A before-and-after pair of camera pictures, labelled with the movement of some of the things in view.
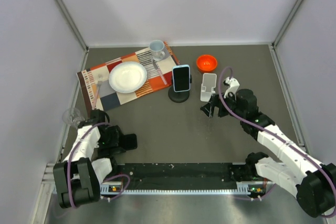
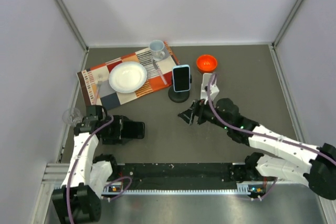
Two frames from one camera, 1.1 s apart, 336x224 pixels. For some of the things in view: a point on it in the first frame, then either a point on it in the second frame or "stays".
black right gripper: [215, 100] → [197, 108]
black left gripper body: [109, 139] → [112, 131]
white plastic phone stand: [209, 83] stays
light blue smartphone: [181, 74] stays
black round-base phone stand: [176, 96] stays
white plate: [127, 77] stays
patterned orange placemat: [97, 94] stays
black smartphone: [128, 141] → [133, 129]
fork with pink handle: [100, 81] stays
